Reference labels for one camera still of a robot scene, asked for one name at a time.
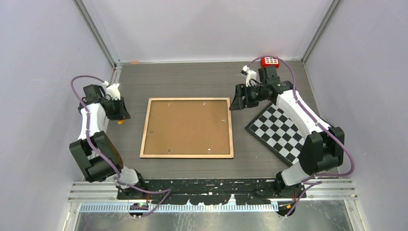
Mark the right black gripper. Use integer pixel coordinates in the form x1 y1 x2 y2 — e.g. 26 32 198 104
229 83 267 111

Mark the black picture frame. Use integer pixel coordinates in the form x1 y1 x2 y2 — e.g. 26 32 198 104
140 98 234 159

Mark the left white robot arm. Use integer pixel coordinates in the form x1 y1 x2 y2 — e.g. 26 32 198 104
69 83 148 199

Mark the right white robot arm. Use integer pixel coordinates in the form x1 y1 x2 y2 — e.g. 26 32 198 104
229 66 344 198

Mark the black white checkerboard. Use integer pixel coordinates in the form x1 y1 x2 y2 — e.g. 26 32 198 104
245 103 304 166

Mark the red toy brick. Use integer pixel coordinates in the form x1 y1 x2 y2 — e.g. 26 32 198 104
260 57 280 68

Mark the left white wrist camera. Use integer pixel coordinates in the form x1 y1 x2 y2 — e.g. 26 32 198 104
105 83 121 101

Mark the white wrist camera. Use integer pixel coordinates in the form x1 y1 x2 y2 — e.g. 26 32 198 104
105 83 121 101
240 65 257 87

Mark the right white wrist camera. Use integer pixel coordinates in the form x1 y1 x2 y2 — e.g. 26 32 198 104
240 65 257 87

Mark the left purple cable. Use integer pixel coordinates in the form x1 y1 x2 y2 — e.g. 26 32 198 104
70 75 173 218

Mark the purple cable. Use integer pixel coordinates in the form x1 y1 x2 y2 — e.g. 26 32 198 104
247 56 356 218
70 75 173 218

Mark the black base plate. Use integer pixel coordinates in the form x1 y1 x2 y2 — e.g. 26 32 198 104
117 178 304 205

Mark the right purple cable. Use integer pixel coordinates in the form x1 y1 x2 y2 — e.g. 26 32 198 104
247 56 356 218

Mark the aluminium rail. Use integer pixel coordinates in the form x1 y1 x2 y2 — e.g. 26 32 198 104
68 178 357 214

